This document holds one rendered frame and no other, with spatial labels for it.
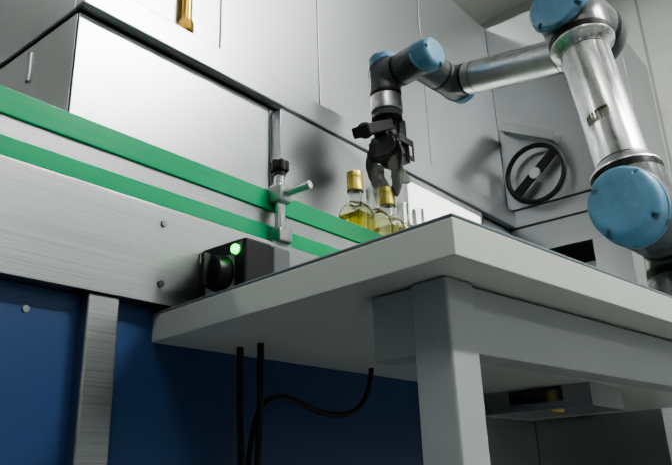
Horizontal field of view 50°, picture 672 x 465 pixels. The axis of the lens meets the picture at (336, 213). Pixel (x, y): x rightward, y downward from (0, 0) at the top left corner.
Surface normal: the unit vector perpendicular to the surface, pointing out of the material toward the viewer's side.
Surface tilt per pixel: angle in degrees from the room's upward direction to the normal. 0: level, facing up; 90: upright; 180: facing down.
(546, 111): 90
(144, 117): 90
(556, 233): 90
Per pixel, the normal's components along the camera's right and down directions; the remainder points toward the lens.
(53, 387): 0.77, -0.25
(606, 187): -0.71, -0.15
